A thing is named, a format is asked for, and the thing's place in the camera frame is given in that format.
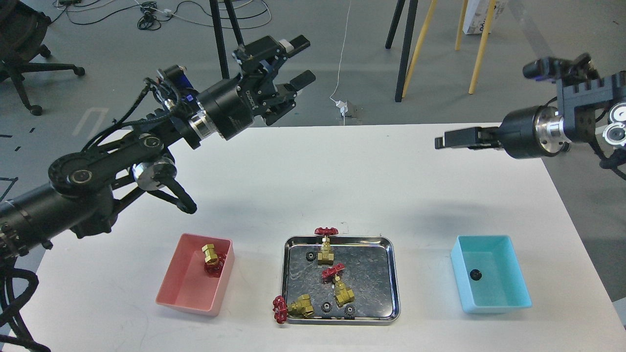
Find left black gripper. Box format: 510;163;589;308
195;35;316;140

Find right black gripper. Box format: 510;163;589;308
434;106;560;159

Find small black gear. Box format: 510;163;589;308
305;251;317;262
469;269;482;281
320;301;333;314
344;305;356;319

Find brass valve red handle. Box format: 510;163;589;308
321;263;356;307
201;243;226;278
314;227;338;266

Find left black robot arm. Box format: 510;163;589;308
1;35;316;352

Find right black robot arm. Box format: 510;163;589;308
434;53;625;178

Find white cardboard box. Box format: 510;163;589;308
462;0;509;34

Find blue plastic box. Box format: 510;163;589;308
451;235;533;314

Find pink plastic box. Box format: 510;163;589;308
155;233;235;316

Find brass valve bottom left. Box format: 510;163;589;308
272;294;314;325

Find black tripod legs left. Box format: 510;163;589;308
209;0;244;79

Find yellow wooden leg right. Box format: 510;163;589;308
468;0;496;94

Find yellow wooden leg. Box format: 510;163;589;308
468;0;496;94
402;0;438;98
454;0;468;51

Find yellow wooden leg left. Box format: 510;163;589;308
402;0;438;98

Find black stand leg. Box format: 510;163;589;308
384;0;419;103

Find yellow wooden leg middle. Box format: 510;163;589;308
454;0;468;51

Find metal tray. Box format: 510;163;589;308
280;235;401;325

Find black office chair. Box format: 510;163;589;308
0;0;86;116

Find white cable with plug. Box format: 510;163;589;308
330;0;354;126

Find brass valve top red handle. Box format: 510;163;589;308
314;227;338;266

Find black floor cables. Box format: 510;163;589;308
53;0;273;31

